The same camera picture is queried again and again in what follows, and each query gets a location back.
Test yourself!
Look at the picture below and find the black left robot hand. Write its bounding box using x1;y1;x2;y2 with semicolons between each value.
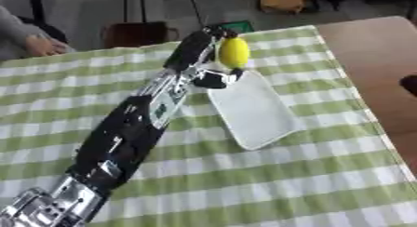
161;25;247;90

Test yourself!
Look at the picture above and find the yellow toy lemon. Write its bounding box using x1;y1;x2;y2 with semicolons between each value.
216;36;253;70

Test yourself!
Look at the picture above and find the white shallow box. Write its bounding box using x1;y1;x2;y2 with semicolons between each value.
205;68;310;152

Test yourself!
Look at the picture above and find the brown bag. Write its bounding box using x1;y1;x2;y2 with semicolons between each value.
101;20;182;49

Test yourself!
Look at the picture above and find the green flat object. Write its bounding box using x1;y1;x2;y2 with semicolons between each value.
213;20;256;34

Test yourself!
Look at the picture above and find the black tripod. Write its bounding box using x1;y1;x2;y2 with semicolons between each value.
120;0;150;24

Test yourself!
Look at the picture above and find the person's hand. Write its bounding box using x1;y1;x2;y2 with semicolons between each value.
22;33;72;58

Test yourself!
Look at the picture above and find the person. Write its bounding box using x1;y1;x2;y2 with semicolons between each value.
0;5;78;63

